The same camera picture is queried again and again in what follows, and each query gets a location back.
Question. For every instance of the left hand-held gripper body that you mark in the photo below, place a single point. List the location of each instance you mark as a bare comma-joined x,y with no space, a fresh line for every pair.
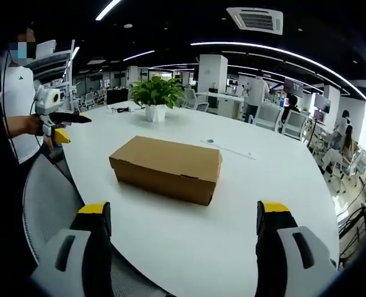
46,102

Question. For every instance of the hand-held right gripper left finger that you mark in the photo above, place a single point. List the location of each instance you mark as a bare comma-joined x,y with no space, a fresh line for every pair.
77,263

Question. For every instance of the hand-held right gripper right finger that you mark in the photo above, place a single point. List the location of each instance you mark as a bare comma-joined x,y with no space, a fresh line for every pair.
294,263

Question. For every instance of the brown cardboard shoe box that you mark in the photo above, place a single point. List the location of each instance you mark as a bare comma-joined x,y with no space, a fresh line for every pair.
167,167

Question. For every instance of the black item on table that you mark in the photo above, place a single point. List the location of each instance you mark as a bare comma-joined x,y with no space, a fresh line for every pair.
122,109

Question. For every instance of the person's left hand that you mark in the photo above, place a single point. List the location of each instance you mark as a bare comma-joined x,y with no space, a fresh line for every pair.
35,123

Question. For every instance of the person's white shirt torso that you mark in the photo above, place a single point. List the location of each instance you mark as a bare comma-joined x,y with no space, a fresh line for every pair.
18,89

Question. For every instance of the metal shelf rack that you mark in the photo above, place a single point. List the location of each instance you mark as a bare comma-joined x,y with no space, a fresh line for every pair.
54,63

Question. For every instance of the black desk monitor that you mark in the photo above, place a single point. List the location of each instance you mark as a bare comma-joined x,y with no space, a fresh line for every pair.
117,97

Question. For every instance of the grey mesh office chair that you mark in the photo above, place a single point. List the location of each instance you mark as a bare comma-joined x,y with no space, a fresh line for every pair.
52,198

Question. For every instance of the green plant in white pot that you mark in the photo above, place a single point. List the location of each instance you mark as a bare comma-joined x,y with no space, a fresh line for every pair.
156,96

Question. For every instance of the short ceiling light strip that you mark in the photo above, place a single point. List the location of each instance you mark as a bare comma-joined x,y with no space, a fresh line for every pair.
108,10

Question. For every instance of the white office chair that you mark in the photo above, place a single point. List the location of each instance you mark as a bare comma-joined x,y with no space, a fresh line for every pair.
196,99
267,117
295,122

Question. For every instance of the white square pillar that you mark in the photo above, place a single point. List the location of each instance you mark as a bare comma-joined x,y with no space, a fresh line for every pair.
213,72

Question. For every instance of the ceiling air conditioner vent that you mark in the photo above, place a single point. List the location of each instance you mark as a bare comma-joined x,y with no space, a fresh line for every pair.
255,20

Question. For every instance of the long curved ceiling light strip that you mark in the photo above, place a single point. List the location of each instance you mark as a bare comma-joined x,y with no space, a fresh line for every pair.
278,51

